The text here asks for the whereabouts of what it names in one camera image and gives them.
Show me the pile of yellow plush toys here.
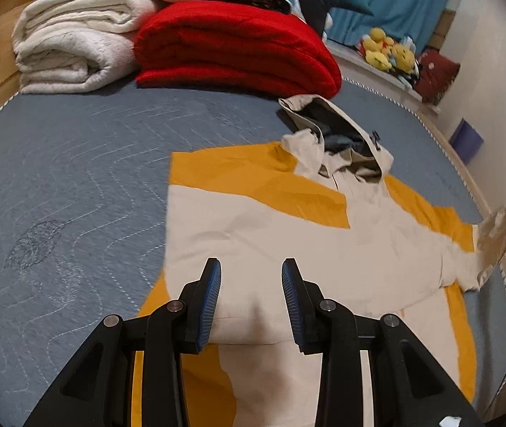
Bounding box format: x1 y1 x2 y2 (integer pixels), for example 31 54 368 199
360 27 417 74

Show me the folded red blanket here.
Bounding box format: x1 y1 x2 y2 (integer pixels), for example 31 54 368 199
134 1 343 100

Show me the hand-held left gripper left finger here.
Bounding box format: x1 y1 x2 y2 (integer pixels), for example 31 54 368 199
22 257 222 427

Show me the grey quilted mattress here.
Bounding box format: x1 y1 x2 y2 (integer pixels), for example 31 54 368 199
0 78 506 427

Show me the folded white fluffy blanket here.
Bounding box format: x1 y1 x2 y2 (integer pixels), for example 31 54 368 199
12 0 160 94

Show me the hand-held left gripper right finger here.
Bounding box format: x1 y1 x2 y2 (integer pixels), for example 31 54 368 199
281 257 486 427

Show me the purple box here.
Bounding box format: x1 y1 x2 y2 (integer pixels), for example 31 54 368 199
449 118 485 164

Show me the cream and yellow hooded jacket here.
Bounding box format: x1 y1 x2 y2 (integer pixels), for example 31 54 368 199
131 94 506 427

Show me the dark red cushion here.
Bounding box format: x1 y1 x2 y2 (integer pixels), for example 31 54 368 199
413 50 461 104

